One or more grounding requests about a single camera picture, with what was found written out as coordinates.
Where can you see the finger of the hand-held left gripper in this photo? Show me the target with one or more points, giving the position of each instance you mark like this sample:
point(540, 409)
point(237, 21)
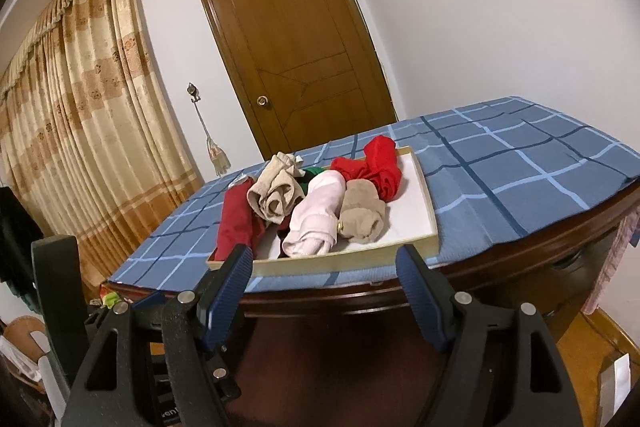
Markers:
point(222, 382)
point(150, 302)

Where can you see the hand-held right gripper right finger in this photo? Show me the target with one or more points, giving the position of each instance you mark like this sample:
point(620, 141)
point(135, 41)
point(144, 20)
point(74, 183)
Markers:
point(422, 292)

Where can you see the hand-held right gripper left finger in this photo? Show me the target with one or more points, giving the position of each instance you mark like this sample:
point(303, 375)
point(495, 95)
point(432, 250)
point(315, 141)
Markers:
point(227, 287)

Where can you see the dark red underwear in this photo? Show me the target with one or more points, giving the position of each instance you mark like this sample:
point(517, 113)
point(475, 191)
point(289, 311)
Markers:
point(237, 222)

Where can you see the shallow beige tray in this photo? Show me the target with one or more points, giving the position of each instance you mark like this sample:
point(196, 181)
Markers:
point(405, 212)

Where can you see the tan sock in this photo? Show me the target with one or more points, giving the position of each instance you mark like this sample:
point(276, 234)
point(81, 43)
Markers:
point(362, 212)

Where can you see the cream white underwear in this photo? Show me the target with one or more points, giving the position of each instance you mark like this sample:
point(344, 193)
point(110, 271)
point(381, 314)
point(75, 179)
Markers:
point(272, 192)

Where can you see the pink underwear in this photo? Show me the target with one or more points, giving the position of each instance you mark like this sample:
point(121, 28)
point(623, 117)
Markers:
point(315, 212)

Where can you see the green underwear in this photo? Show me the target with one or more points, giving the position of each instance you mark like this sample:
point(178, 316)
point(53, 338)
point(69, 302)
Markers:
point(314, 172)

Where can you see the dark wooden side drawer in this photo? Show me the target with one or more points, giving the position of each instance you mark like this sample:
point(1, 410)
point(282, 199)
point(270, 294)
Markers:
point(580, 282)

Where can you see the green toy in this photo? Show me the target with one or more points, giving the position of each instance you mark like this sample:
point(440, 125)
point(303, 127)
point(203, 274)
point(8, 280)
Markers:
point(111, 302)

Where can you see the dark wooden desk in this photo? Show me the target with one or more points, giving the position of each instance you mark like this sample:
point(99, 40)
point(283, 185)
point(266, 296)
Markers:
point(350, 322)

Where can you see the curtain tieback tassel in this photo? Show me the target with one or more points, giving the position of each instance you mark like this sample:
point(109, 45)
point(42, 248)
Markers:
point(218, 159)

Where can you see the blue plaid tablecloth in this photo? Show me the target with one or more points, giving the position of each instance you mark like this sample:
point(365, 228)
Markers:
point(510, 157)

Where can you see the beige patterned curtain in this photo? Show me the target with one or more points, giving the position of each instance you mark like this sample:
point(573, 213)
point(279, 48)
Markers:
point(85, 132)

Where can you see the brass door knob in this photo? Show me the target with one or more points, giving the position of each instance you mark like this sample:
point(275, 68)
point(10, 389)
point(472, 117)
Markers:
point(262, 101)

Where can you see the pink striped hanging cloth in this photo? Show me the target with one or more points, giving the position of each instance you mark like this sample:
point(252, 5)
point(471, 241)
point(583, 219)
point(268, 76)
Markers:
point(612, 262)

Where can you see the brown wooden door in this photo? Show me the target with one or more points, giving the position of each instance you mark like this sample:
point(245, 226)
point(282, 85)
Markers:
point(295, 37)

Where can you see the metal wall hook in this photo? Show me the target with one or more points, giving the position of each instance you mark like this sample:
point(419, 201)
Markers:
point(192, 91)

